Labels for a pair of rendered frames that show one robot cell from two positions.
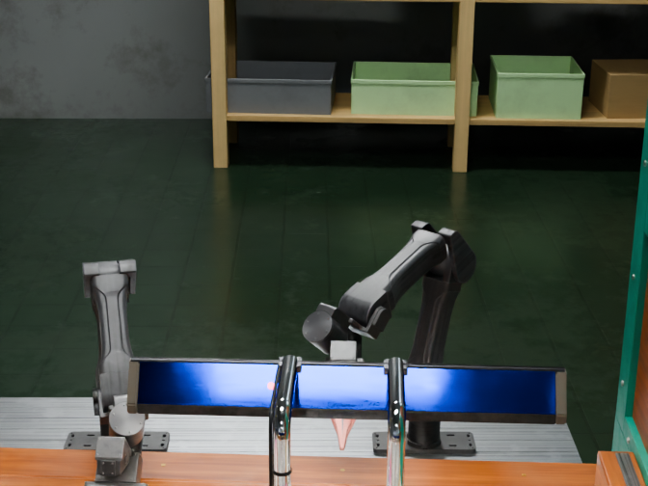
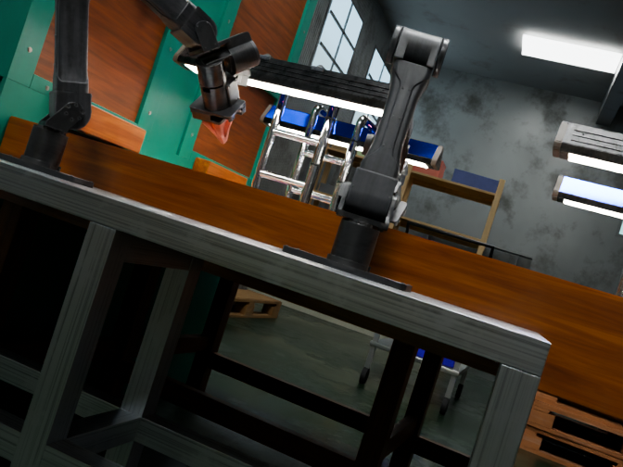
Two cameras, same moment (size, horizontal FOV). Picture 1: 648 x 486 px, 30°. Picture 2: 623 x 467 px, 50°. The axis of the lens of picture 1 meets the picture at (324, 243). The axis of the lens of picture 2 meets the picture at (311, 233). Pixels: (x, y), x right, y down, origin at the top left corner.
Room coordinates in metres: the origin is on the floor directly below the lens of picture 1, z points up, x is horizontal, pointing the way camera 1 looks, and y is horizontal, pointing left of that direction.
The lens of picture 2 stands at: (3.08, 0.66, 0.69)
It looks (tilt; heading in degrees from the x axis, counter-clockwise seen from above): 1 degrees up; 198
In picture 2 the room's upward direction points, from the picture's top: 18 degrees clockwise
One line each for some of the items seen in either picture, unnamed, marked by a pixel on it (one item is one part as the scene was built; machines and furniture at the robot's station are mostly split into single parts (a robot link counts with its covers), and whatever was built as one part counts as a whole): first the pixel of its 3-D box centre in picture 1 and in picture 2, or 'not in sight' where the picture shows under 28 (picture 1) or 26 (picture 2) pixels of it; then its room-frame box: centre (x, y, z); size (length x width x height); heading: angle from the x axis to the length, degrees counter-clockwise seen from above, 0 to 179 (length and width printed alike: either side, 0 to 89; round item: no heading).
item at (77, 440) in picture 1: (116, 426); (353, 246); (2.08, 0.40, 0.71); 0.20 x 0.07 x 0.08; 91
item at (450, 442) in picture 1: (423, 426); (44, 149); (2.09, -0.20, 0.71); 0.20 x 0.07 x 0.08; 91
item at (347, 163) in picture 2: not in sight; (326, 182); (1.07, -0.01, 0.90); 0.20 x 0.19 x 0.45; 88
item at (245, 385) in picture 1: (345, 385); (286, 76); (1.55, -0.03, 1.08); 0.62 x 0.08 x 0.07; 88
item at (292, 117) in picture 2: not in sight; (349, 134); (0.99, -0.01, 1.08); 0.62 x 0.08 x 0.07; 88
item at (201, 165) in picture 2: not in sight; (220, 177); (0.91, -0.45, 0.83); 0.30 x 0.06 x 0.07; 178
